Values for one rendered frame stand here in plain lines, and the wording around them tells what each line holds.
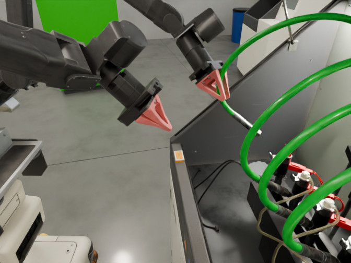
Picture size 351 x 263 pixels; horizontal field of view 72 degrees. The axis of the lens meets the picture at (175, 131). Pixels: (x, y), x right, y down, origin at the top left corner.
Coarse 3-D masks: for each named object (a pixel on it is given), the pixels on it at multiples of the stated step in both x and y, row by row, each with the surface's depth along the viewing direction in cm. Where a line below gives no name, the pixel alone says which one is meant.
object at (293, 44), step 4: (284, 0) 70; (284, 4) 71; (284, 8) 72; (288, 28) 75; (288, 40) 78; (292, 40) 77; (296, 40) 77; (292, 44) 77; (296, 44) 77; (288, 48) 78; (292, 48) 78; (296, 48) 78
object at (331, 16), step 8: (304, 16) 50; (312, 16) 50; (320, 16) 50; (328, 16) 49; (336, 16) 49; (344, 16) 49; (280, 24) 52; (288, 24) 52; (264, 32) 54; (248, 40) 56; (256, 40) 55; (240, 48) 57; (232, 56) 58; (224, 64) 60; (224, 72) 61; (216, 88) 64; (224, 104) 66; (232, 112) 66
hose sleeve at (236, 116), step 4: (236, 112) 66; (232, 116) 67; (236, 116) 66; (240, 116) 66; (236, 120) 67; (240, 120) 66; (244, 120) 67; (244, 124) 67; (248, 124) 67; (248, 128) 67
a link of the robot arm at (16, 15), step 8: (8, 0) 64; (16, 0) 64; (24, 0) 64; (8, 8) 65; (16, 8) 65; (24, 8) 65; (8, 16) 66; (16, 16) 66; (24, 16) 66; (32, 16) 69; (16, 24) 67; (24, 24) 67; (32, 24) 70; (8, 80) 71; (16, 80) 71; (24, 80) 71; (16, 88) 72
